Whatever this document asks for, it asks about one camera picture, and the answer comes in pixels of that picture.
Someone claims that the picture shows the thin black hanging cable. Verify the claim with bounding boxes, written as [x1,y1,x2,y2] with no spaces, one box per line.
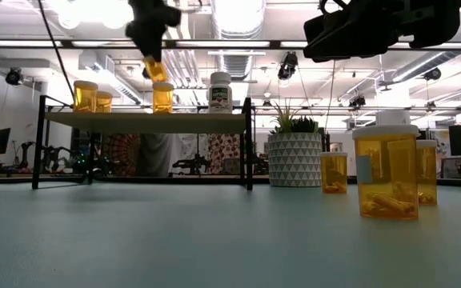
[37,0,75,101]

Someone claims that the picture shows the white aspirin bottle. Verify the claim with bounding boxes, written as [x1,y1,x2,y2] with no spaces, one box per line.
[207,71,234,114]

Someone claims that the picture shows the floral patterned fabric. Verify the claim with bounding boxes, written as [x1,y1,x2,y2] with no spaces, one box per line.
[207,133,242,175]

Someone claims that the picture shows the orange pill bottle white cap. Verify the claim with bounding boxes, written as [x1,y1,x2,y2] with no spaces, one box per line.
[95,90,114,114]
[319,151,349,195]
[415,139,439,207]
[152,82,175,114]
[73,80,99,114]
[351,124,420,221]
[142,55,169,84]

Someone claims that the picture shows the black ceiling spot lamp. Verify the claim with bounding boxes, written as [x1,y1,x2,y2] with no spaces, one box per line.
[277,51,299,81]
[5,67,24,86]
[423,66,443,82]

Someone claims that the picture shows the wooden shelf black metal frame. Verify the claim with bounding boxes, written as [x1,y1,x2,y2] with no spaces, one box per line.
[31,94,255,192]

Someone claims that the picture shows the grey cloth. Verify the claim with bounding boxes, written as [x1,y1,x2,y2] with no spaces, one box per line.
[138,133,183,177]

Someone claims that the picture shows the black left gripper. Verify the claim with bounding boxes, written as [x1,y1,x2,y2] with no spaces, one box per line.
[125,0,182,63]

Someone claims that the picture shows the silver ventilation duct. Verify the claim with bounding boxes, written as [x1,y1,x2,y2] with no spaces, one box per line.
[210,0,267,79]

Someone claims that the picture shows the green table mat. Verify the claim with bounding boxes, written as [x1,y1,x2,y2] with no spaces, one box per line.
[0,182,461,288]

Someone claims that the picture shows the succulent plant white patterned pot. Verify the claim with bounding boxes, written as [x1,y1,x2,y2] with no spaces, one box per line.
[267,104,323,188]

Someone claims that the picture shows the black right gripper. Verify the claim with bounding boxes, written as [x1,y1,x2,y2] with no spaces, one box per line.
[303,0,406,63]

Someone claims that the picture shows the mandala patterned tapestry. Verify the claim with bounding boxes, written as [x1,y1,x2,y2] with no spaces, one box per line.
[101,133,142,177]

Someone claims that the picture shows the white cylindrical container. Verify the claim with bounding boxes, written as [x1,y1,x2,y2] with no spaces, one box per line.
[375,109,411,126]

